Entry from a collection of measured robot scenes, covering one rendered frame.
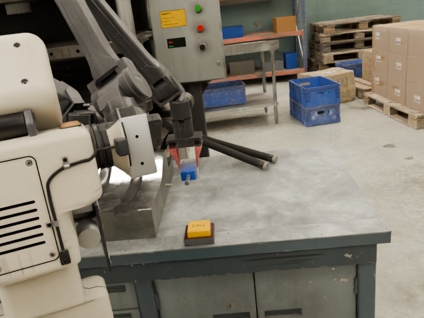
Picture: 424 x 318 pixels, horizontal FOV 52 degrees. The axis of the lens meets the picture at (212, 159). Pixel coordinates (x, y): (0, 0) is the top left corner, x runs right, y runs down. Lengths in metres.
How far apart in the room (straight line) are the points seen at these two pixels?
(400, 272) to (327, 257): 1.24
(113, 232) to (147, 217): 0.11
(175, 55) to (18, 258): 1.37
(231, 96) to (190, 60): 3.07
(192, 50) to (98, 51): 1.03
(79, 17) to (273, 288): 0.88
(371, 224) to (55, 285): 0.80
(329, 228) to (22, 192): 0.80
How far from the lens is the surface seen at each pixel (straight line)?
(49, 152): 0.71
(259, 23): 7.89
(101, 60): 0.94
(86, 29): 0.98
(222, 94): 4.98
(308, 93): 4.77
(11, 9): 2.35
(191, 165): 1.29
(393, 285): 2.39
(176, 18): 1.94
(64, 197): 0.73
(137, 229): 1.24
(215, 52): 1.94
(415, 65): 4.80
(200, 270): 1.27
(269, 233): 1.20
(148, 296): 1.34
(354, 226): 1.23
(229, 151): 1.65
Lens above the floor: 1.40
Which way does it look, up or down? 20 degrees down
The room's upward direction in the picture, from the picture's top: 7 degrees counter-clockwise
